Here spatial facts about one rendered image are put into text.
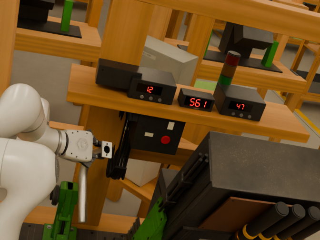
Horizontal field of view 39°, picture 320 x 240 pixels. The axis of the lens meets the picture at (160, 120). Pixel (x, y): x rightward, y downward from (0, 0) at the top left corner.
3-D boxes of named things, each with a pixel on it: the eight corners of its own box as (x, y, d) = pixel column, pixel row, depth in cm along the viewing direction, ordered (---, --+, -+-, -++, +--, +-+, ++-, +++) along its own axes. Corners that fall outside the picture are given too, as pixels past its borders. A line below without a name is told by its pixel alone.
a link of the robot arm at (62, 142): (58, 154, 135) (67, 155, 137) (60, 125, 137) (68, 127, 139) (45, 158, 141) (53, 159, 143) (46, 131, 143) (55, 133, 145)
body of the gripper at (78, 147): (64, 156, 136) (94, 161, 144) (65, 125, 139) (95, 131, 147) (51, 160, 142) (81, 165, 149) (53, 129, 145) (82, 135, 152)
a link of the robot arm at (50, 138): (46, 128, 143) (44, 156, 141) (7, 121, 135) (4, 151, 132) (60, 123, 137) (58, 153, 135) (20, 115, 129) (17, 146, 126)
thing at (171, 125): (175, 156, 165) (186, 121, 158) (130, 149, 161) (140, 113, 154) (170, 139, 175) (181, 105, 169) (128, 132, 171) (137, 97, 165)
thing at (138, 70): (137, 92, 154) (142, 73, 151) (95, 84, 151) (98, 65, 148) (136, 83, 161) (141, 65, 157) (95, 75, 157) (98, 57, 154)
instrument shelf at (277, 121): (306, 144, 168) (311, 135, 166) (65, 101, 147) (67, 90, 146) (282, 113, 190) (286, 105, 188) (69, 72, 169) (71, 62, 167)
